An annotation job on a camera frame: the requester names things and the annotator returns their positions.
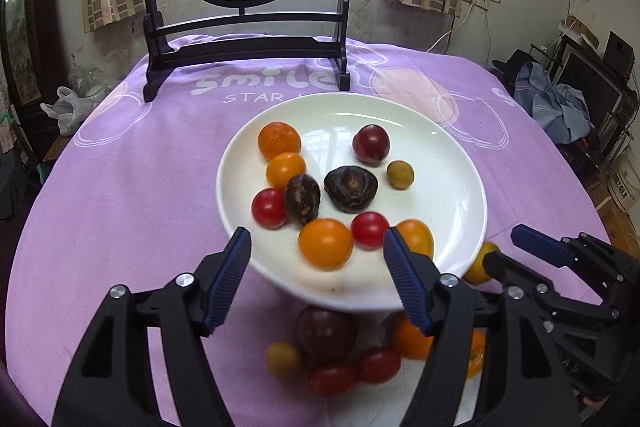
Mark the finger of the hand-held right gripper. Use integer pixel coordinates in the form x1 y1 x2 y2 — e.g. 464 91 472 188
482 251 618 325
511 224 626 290

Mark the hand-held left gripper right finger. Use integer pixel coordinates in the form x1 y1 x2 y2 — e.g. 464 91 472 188
382 227 583 427

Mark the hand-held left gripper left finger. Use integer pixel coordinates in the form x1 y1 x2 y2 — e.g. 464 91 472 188
51 227 252 427

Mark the orange-green tomato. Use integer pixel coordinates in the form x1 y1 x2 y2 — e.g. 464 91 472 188
462 241 501 285

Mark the red cherry tomato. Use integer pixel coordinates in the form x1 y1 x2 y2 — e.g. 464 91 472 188
251 188 289 230
356 346 402 384
350 211 391 251
309 363 358 397

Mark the white oval plate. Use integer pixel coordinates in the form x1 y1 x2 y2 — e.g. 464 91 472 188
215 93 488 312

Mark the small yellow-green tomato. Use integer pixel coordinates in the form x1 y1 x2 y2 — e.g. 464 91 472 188
265 341 303 379
386 160 415 190

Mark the dark water chestnut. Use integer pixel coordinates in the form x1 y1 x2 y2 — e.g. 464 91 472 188
323 166 378 213
284 174 322 226

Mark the small orange tomato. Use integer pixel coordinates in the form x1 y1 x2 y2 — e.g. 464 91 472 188
266 152 307 190

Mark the dark purple tomato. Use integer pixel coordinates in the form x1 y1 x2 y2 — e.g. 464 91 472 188
296 307 358 363
352 124 391 166

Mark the mandarin orange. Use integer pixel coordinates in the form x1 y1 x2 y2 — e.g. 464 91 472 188
257 121 302 161
465 329 487 380

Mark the cardboard box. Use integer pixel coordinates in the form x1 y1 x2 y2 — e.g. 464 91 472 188
592 157 640 233

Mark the purple printed tablecloth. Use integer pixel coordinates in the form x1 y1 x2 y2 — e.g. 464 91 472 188
5 33 613 427

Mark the blue cloth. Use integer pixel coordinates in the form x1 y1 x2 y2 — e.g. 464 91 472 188
514 62 596 145

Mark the black monitor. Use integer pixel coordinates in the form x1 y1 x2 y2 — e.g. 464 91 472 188
555 49 626 138

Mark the black hat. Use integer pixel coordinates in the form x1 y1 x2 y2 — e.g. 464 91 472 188
492 50 536 82

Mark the white plastic bag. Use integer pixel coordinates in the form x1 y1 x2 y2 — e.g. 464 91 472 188
40 86 103 136

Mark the dark framed picture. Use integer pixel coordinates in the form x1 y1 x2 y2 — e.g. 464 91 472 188
0 0 66 108

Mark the white cable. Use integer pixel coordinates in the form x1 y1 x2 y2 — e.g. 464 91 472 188
425 4 476 54

